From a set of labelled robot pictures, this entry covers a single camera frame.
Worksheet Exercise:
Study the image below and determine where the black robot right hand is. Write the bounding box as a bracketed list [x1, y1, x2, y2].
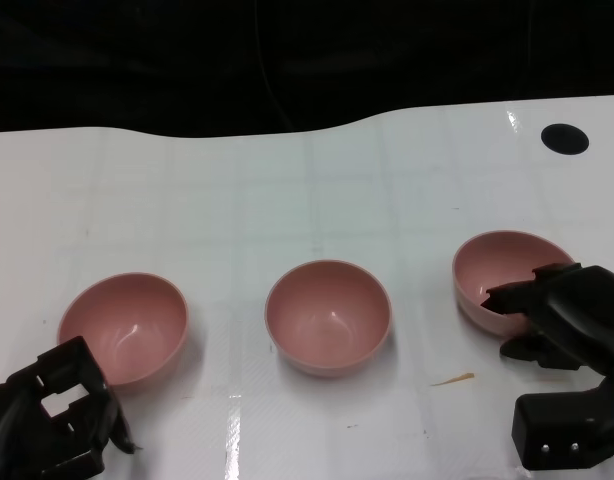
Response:
[480, 263, 614, 376]

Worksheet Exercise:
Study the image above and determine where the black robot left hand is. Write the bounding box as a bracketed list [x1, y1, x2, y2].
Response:
[0, 335, 138, 480]

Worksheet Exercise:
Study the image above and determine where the pink plastic bowl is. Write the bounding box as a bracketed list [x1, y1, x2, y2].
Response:
[56, 271, 191, 394]
[451, 229, 578, 337]
[264, 258, 392, 379]

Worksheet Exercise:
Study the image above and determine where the small orange scrap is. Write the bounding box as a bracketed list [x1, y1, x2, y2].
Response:
[430, 372, 476, 387]

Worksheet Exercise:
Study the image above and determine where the black round table grommet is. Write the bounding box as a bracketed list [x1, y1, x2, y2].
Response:
[540, 123, 591, 156]

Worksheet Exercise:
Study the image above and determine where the black backdrop cloth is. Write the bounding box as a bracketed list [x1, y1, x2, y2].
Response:
[0, 0, 614, 139]

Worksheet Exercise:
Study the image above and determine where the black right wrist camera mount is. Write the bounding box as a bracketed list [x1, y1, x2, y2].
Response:
[510, 372, 614, 474]

